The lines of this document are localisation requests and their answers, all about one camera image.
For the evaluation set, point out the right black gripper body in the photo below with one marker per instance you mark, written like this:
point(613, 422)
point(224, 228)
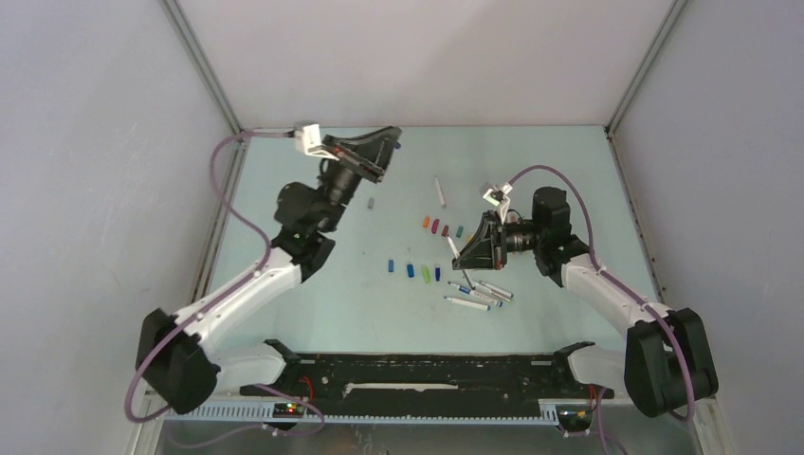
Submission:
point(518, 237)

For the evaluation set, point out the blue cap thick marker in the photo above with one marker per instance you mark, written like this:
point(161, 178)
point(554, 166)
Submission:
point(476, 294)

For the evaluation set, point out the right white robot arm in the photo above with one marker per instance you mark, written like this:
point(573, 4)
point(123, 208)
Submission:
point(666, 366)

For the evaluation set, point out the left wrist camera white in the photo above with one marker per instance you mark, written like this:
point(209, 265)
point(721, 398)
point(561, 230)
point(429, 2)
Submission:
point(308, 140)

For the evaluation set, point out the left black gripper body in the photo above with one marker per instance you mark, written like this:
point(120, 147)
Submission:
point(342, 176)

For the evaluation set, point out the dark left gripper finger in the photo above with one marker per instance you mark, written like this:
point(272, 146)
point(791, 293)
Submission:
point(377, 162)
point(383, 137)

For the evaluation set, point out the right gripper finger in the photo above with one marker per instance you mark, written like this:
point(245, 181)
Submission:
point(477, 257)
point(489, 230)

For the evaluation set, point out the grey cap white marker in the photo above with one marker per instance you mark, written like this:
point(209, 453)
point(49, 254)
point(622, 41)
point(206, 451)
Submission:
point(440, 192)

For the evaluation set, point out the aluminium frame rail right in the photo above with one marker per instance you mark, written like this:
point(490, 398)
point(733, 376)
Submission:
point(621, 136)

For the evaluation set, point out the aluminium frame rail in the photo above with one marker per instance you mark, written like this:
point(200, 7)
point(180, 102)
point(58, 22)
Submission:
point(229, 164)
point(621, 136)

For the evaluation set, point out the aluminium frame rail left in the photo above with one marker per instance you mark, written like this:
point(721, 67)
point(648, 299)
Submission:
point(229, 164)

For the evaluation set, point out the blue cap thin marker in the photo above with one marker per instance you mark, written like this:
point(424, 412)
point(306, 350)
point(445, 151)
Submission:
point(468, 303)

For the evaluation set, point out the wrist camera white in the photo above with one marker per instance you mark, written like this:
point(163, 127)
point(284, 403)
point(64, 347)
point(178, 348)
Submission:
point(498, 197)
point(308, 140)

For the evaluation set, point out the navy cap marker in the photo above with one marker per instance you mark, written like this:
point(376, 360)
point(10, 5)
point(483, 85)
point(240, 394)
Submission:
point(493, 287)

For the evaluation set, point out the light green cap marker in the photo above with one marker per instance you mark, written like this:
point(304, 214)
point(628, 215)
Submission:
point(490, 295)

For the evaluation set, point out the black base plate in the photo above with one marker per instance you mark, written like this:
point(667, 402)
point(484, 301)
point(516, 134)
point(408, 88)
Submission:
point(432, 385)

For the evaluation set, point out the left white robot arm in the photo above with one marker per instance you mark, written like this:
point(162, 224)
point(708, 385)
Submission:
point(179, 355)

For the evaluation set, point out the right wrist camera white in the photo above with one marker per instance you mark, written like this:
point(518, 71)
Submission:
point(498, 197)

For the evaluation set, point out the grey cable duct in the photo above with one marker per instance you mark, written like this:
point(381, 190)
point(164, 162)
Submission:
point(280, 412)

